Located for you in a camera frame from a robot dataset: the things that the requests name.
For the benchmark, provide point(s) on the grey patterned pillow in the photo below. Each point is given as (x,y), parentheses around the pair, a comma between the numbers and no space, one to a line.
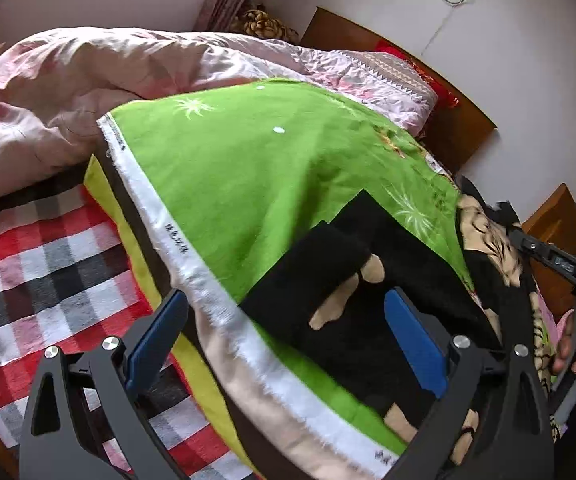
(398,72)

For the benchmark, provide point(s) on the brown plush toy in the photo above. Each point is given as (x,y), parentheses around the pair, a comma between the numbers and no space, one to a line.
(260,22)

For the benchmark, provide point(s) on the pink floral quilt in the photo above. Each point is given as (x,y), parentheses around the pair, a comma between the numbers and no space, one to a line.
(67,90)

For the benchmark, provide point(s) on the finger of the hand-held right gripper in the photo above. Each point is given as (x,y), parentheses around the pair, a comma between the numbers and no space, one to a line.
(533,246)

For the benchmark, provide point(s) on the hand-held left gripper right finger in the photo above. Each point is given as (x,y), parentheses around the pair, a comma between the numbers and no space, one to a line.
(418,342)

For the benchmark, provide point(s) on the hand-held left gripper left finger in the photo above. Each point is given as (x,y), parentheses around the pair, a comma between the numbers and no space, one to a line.
(153,342)

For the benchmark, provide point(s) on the wooden headboard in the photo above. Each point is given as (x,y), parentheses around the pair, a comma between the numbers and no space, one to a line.
(463,125)

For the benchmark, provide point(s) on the green printed blanket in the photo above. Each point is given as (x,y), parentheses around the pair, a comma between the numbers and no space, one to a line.
(243,185)

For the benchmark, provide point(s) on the wooden nightstand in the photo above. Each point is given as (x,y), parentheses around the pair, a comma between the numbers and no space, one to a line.
(558,230)

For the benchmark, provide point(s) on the red black white plaid sheet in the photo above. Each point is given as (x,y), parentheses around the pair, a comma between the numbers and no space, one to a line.
(32,280)

